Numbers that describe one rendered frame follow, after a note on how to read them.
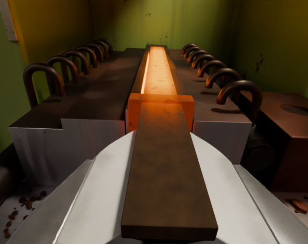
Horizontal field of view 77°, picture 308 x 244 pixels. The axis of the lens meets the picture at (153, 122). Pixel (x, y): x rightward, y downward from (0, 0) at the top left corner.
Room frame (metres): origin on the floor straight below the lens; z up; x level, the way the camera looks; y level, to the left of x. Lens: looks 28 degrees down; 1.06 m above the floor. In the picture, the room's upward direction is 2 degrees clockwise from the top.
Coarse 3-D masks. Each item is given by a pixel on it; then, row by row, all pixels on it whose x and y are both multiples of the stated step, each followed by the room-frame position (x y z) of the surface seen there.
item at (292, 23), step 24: (264, 0) 0.49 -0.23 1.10; (288, 0) 0.41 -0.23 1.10; (240, 24) 0.60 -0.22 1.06; (264, 24) 0.47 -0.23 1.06; (288, 24) 0.38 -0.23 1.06; (240, 48) 0.56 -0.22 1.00; (264, 48) 0.44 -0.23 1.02; (288, 48) 0.36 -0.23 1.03; (240, 72) 0.52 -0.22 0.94; (264, 72) 0.41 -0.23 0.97; (288, 72) 0.34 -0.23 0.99
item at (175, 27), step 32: (96, 0) 0.62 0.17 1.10; (128, 0) 0.62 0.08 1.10; (160, 0) 0.62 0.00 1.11; (192, 0) 0.62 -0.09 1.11; (224, 0) 0.62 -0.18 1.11; (96, 32) 0.62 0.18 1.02; (128, 32) 0.62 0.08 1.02; (160, 32) 0.62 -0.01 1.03; (192, 32) 0.62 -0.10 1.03; (224, 32) 0.62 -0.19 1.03
